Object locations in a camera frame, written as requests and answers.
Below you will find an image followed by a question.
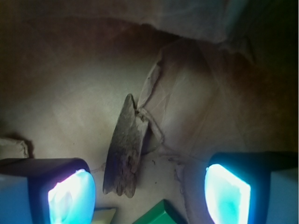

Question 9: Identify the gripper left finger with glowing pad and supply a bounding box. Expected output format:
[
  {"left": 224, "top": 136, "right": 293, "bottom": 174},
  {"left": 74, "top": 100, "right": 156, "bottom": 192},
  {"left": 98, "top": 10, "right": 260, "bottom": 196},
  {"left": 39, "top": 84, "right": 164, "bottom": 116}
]
[{"left": 0, "top": 158, "right": 96, "bottom": 224}]

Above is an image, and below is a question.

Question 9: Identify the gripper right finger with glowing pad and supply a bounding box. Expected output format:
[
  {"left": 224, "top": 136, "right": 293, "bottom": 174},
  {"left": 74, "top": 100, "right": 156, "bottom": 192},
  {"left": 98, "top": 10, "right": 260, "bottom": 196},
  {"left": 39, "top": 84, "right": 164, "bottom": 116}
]
[{"left": 204, "top": 152, "right": 299, "bottom": 224}]

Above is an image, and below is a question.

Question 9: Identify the dark wood chip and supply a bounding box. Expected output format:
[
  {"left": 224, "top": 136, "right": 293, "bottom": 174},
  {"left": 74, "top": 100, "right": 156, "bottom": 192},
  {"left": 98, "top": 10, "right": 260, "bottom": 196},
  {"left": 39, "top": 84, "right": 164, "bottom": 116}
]
[{"left": 102, "top": 94, "right": 149, "bottom": 198}]

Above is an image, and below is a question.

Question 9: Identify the yellow sponge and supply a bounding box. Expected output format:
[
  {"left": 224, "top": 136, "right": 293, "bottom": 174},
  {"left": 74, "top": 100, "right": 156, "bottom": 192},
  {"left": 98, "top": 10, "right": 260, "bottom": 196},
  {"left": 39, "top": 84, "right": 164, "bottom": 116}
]
[{"left": 91, "top": 208, "right": 117, "bottom": 224}]

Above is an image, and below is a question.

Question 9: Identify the green rectangular block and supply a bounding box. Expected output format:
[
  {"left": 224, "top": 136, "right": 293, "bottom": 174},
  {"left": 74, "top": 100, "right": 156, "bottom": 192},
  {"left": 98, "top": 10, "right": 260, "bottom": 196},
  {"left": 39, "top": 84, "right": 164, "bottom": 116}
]
[{"left": 133, "top": 199, "right": 187, "bottom": 224}]

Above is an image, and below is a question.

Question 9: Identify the brown paper bag liner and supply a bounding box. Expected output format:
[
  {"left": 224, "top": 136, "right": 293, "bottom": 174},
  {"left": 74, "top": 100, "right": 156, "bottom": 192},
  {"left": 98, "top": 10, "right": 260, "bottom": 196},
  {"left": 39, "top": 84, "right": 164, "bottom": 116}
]
[{"left": 0, "top": 0, "right": 299, "bottom": 224}]

